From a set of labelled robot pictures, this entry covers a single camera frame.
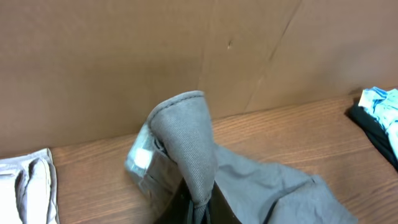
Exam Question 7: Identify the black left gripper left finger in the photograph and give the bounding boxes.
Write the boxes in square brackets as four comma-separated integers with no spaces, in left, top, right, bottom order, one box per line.
[154,179,194,224]

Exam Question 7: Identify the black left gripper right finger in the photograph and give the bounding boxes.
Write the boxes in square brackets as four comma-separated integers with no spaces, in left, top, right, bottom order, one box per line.
[205,182,241,224]

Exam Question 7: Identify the grey shorts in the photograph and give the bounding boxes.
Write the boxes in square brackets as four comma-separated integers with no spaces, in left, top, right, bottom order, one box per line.
[124,91,358,223]

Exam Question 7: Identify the folded beige shorts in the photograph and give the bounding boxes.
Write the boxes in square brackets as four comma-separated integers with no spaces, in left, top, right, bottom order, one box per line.
[1,148,60,224]

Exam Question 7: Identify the black garment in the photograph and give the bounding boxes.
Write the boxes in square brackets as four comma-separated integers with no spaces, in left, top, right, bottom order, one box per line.
[345,102,397,171]

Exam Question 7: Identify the light blue shirt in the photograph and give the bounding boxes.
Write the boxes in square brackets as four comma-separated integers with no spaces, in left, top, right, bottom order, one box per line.
[358,86,398,158]

